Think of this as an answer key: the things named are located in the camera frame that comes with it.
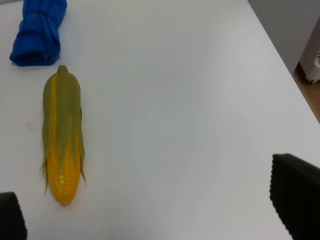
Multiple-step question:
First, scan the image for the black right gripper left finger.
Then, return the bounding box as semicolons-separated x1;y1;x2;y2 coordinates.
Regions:
0;192;28;240

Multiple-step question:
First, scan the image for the corn cob with husk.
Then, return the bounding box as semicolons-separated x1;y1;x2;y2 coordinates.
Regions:
40;65;85;206

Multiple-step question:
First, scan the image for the white appliance on floor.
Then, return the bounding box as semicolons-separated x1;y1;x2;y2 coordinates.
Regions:
299;19;320;84

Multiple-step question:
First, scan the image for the blue rolled cloth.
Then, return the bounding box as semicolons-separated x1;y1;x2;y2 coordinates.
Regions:
9;0;68;67

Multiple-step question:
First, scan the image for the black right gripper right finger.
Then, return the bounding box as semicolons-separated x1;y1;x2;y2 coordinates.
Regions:
269;153;320;240

